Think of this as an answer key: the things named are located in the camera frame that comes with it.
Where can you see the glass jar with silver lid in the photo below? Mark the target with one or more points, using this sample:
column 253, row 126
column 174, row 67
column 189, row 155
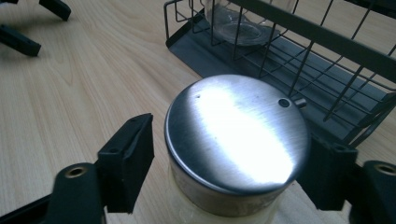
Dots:
column 236, row 133

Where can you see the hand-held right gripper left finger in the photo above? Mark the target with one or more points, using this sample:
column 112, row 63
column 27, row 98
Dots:
column 129, row 161

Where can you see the glass jar with orange lid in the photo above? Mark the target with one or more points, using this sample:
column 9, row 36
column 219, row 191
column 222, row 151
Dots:
column 225, row 21

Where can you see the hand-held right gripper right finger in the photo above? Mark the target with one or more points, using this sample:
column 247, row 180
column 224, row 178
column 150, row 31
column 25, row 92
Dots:
column 330, row 177

